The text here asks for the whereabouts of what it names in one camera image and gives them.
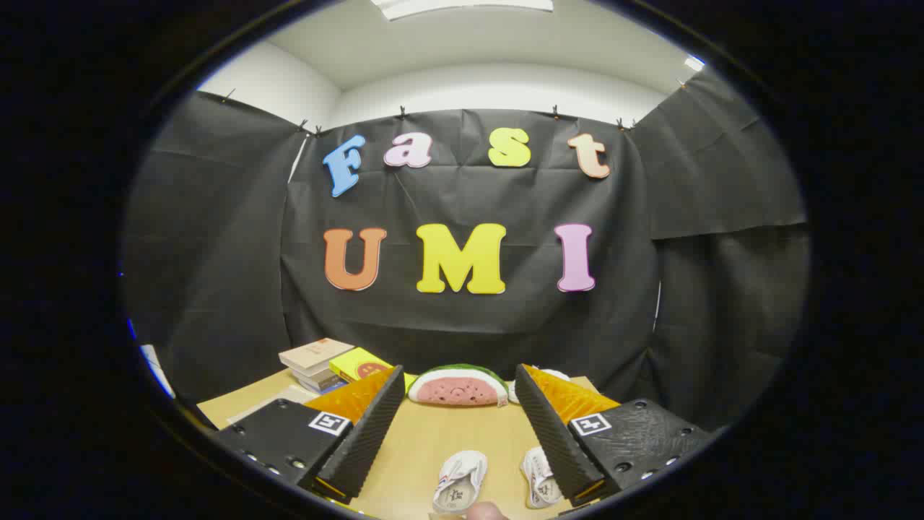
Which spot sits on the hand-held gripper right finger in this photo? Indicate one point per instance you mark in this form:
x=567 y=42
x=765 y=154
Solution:
x=552 y=433

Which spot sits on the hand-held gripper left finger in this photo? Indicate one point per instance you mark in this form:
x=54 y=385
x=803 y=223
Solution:
x=368 y=433

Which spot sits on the white canvas shoe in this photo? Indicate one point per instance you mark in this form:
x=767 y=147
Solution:
x=460 y=477
x=540 y=477

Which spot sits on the white plush toy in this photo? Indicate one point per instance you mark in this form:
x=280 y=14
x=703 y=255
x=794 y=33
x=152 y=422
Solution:
x=556 y=374

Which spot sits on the blue book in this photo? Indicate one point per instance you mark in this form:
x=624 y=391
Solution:
x=328 y=388

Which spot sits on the yellow book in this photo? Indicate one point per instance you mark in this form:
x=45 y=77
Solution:
x=357 y=365

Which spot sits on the grey book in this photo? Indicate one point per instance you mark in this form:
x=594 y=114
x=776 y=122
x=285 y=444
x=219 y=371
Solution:
x=317 y=377

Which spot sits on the beige book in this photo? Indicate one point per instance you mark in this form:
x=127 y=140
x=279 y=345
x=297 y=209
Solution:
x=314 y=352

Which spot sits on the watermelon slice plush toy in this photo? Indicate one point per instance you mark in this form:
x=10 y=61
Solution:
x=458 y=390

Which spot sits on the black backdrop cloth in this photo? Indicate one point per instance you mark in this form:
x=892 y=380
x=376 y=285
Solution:
x=469 y=325

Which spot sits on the small ceiling light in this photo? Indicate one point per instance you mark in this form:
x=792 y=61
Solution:
x=694 y=63

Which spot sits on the large ceiling light panel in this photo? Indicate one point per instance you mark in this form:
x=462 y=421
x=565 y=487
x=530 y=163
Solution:
x=462 y=6

